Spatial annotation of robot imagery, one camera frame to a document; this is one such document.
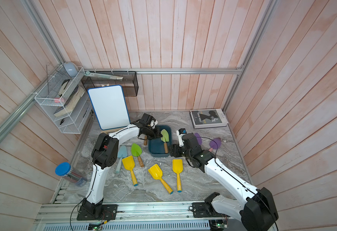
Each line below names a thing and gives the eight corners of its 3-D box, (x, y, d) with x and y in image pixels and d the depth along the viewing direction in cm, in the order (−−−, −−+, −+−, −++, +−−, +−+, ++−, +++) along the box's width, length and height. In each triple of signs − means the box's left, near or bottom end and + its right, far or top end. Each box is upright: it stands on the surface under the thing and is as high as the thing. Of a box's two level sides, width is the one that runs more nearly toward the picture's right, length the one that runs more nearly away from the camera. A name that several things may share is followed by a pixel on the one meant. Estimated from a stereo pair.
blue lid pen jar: (73, 181, 86) (53, 168, 70) (82, 174, 88) (64, 160, 72) (79, 190, 83) (59, 178, 67) (88, 182, 85) (70, 170, 69)
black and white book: (193, 128, 108) (194, 127, 107) (189, 112, 120) (189, 110, 118) (229, 125, 110) (230, 124, 108) (221, 109, 121) (222, 107, 120)
